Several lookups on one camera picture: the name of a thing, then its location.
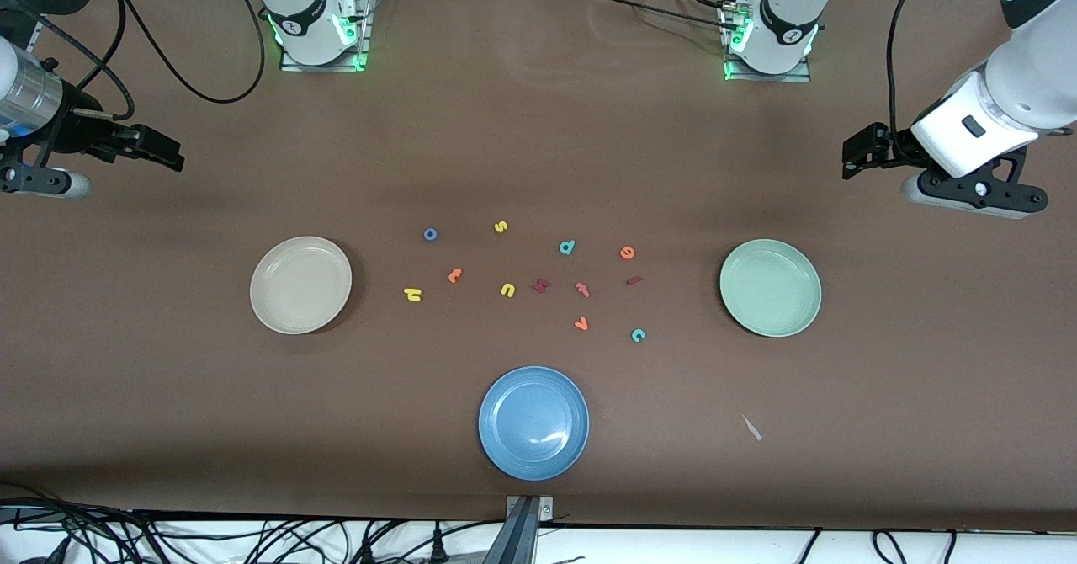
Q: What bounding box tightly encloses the green plate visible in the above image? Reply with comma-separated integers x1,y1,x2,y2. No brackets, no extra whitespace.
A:
719,239,822,338

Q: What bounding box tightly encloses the beige brown plate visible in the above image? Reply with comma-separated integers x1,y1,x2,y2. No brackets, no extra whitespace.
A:
250,237,353,335

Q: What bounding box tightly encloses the brown table cover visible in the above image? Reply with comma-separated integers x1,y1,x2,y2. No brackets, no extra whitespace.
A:
0,0,1077,533

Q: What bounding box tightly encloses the blue plate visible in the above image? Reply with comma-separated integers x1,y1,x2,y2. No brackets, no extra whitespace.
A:
478,366,590,482

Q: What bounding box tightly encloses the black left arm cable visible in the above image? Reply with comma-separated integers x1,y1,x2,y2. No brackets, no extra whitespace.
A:
888,0,933,133

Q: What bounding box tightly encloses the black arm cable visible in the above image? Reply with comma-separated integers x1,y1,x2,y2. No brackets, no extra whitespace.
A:
888,0,933,133
80,0,266,123

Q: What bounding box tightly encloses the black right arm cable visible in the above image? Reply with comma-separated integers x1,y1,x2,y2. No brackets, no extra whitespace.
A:
80,0,266,123

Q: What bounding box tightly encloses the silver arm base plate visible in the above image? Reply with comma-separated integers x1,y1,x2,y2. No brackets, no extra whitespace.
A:
280,0,372,72
724,0,813,83

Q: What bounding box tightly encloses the long black base cable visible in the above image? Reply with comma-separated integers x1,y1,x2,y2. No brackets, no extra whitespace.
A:
586,0,741,35

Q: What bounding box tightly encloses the thick black floor cable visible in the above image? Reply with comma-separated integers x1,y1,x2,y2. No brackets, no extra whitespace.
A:
0,482,182,564

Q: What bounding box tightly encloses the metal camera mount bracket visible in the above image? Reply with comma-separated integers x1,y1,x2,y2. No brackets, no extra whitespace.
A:
480,495,556,564

